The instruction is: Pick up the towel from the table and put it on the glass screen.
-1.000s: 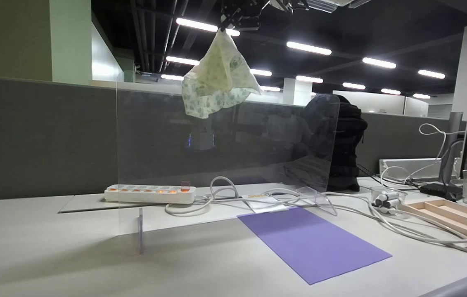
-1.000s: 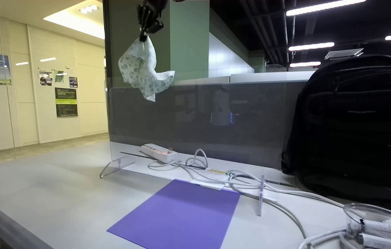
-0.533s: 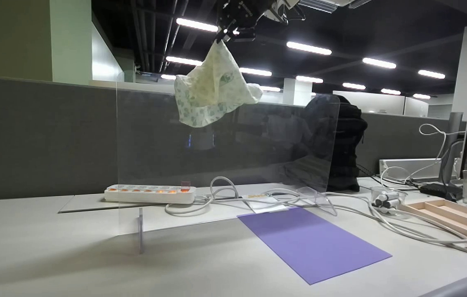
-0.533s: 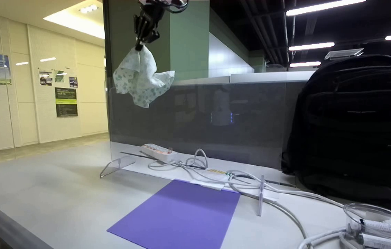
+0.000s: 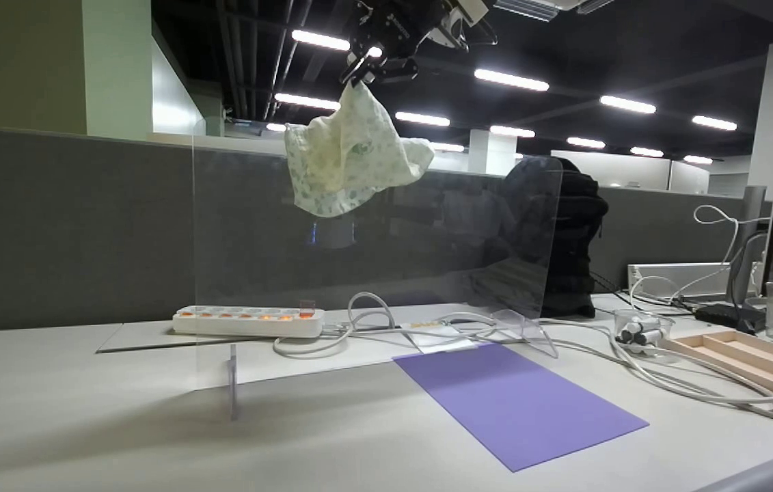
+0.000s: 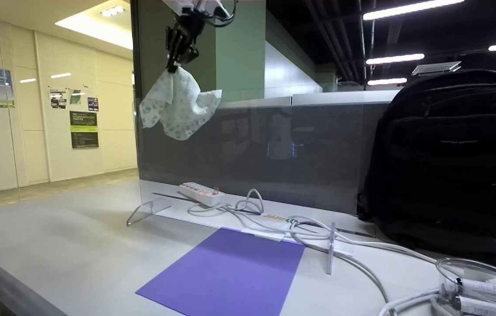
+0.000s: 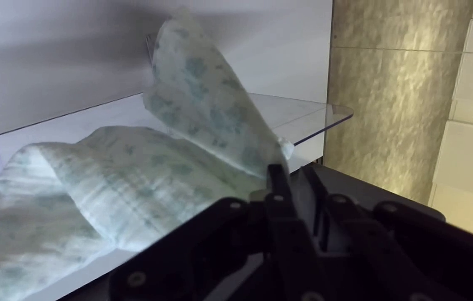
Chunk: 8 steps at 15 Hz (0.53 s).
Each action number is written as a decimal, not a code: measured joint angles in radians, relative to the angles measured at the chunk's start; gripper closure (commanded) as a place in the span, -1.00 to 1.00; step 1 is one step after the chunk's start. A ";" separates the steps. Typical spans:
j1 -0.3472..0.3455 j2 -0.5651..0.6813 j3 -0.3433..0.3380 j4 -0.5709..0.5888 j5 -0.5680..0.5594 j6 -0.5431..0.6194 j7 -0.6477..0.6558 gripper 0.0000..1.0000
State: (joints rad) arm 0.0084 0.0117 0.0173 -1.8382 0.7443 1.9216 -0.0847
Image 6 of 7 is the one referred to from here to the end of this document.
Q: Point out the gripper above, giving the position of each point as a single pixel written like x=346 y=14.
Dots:
x=191 y=24

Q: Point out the white patterned towel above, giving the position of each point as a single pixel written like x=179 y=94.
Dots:
x=180 y=107

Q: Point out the clear glass screen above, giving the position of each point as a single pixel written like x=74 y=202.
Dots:
x=248 y=153

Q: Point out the small dark poster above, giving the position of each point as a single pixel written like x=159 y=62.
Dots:
x=93 y=104

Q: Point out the small green poster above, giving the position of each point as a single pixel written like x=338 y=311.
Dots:
x=75 y=96

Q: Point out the black and green poster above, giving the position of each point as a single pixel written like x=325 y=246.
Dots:
x=84 y=129

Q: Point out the small white poster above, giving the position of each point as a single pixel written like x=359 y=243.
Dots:
x=58 y=99

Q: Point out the white power strip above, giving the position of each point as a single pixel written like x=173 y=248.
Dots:
x=201 y=193

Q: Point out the grey desk partition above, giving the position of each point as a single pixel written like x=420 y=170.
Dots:
x=318 y=145

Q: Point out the purple paper sheet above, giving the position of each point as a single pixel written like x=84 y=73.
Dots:
x=230 y=274

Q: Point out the ceiling air vent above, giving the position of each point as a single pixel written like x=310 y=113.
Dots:
x=436 y=68

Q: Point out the black backpack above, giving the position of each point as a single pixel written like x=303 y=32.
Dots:
x=449 y=166

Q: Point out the clear plastic container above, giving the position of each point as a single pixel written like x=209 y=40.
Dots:
x=480 y=274

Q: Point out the white tube with black cap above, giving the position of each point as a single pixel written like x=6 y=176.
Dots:
x=484 y=307
x=487 y=289

